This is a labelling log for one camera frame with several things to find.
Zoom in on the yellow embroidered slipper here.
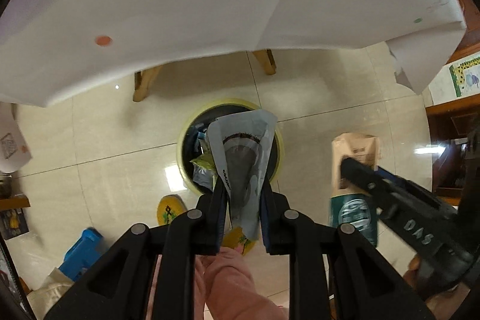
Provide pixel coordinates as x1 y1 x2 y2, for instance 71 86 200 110
223 226 257 257
157 194 187 229

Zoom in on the wooden table leg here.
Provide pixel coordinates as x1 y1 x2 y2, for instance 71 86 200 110
252 49 277 76
133 65 164 102

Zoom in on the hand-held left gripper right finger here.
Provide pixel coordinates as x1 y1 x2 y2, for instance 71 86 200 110
260 185 437 320

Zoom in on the cartoon tablecloth table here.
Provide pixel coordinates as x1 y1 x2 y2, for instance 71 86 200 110
0 0 467 109

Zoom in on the dark printed box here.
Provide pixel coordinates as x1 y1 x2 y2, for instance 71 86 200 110
0 194 31 240

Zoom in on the child's drawing sheet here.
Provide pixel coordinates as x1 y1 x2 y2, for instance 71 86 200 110
428 55 480 104

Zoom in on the dark bin with yellow rim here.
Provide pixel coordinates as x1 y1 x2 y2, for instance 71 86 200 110
176 99 287 197

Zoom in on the person's right hand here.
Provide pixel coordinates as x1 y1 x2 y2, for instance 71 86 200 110
404 255 422 289

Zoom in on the brown wooden panel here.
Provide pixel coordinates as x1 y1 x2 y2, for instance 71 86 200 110
425 95 480 201

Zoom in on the person's pink trouser leg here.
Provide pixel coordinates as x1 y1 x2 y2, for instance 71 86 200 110
194 247 287 320

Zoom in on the dark green beige packet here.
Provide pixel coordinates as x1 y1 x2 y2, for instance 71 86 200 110
328 133 383 249

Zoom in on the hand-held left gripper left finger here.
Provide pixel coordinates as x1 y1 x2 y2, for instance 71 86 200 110
44 189 230 320

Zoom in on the beige cloth bag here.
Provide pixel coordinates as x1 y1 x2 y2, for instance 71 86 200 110
28 265 76 320

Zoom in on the blue plastic box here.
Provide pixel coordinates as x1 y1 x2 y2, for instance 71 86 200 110
63 228 104 281

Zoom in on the grey pouch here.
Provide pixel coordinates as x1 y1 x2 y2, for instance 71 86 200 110
207 109 278 242

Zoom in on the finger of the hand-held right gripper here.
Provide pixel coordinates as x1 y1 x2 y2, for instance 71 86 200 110
338 157 410 220
376 166 455 209

